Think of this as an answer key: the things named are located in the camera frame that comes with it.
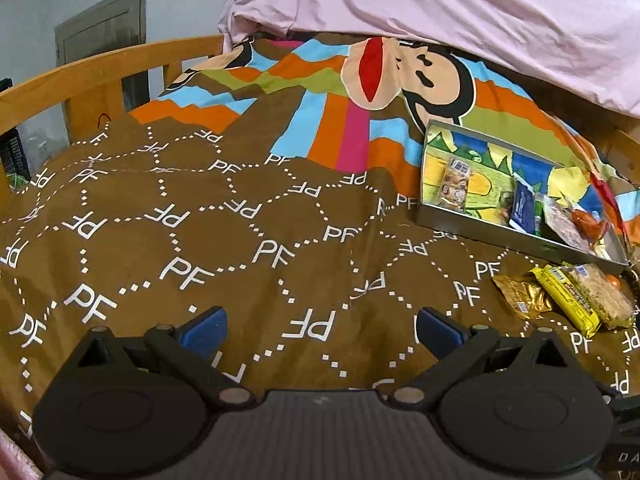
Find blue snack packet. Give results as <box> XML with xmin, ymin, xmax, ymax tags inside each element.
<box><xmin>509</xmin><ymin>174</ymin><xmax>535</xmax><ymax>235</ymax></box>

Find white pink snack packet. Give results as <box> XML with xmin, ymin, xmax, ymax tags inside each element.
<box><xmin>541</xmin><ymin>196</ymin><xmax>590</xmax><ymax>252</ymax></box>

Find wooden bed frame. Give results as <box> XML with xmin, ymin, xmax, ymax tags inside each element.
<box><xmin>1</xmin><ymin>35</ymin><xmax>224</xmax><ymax>144</ymax></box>

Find orange snack packet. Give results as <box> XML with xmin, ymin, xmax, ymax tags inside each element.
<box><xmin>565</xmin><ymin>197</ymin><xmax>611</xmax><ymax>245</ymax></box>

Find grey door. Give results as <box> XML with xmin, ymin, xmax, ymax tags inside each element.
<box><xmin>53</xmin><ymin>0</ymin><xmax>151</xmax><ymax>114</ymax></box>

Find pink sheet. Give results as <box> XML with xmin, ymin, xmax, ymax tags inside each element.
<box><xmin>218</xmin><ymin>0</ymin><xmax>639</xmax><ymax>117</ymax></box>

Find green white small packet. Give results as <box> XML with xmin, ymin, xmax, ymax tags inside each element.
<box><xmin>534</xmin><ymin>192</ymin><xmax>544</xmax><ymax>236</ymax></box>

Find grey metal tray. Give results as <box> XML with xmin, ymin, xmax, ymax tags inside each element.
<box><xmin>416</xmin><ymin>119</ymin><xmax>629</xmax><ymax>274</ymax></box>

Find gold foil snack packet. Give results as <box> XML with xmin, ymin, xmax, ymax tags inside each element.
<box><xmin>492</xmin><ymin>274</ymin><xmax>552</xmax><ymax>321</ymax></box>

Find yellow snack bar packet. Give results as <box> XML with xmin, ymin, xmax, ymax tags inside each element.
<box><xmin>530</xmin><ymin>266</ymin><xmax>601</xmax><ymax>339</ymax></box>

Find clear oat bar packet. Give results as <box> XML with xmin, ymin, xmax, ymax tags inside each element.
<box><xmin>562</xmin><ymin>263</ymin><xmax>636</xmax><ymax>330</ymax></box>

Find colourful monkey bedspread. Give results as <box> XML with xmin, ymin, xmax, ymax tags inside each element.
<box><xmin>1</xmin><ymin>34</ymin><xmax>639</xmax><ymax>436</ymax></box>

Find clear nut snack packet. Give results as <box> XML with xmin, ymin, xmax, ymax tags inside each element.
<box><xmin>436</xmin><ymin>157</ymin><xmax>472</xmax><ymax>211</ymax></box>

